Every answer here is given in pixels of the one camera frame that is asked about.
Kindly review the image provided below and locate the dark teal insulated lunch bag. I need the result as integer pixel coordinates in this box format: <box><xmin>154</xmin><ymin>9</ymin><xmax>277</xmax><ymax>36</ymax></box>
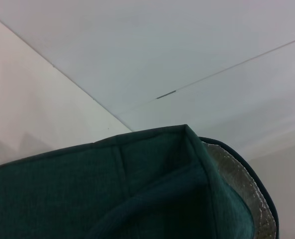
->
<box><xmin>0</xmin><ymin>123</ymin><xmax>279</xmax><ymax>239</ymax></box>

